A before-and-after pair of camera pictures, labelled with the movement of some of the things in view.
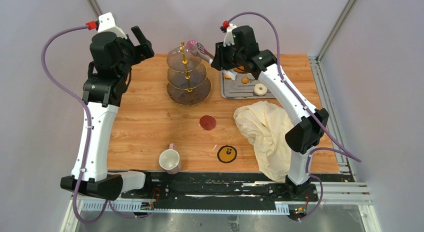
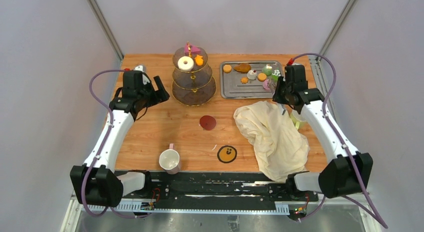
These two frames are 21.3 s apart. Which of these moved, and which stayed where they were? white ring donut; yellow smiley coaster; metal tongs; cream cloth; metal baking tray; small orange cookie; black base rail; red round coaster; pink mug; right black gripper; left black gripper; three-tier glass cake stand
Moved: right black gripper; metal tongs; white ring donut; left black gripper; three-tier glass cake stand
Stayed: yellow smiley coaster; pink mug; cream cloth; small orange cookie; black base rail; red round coaster; metal baking tray
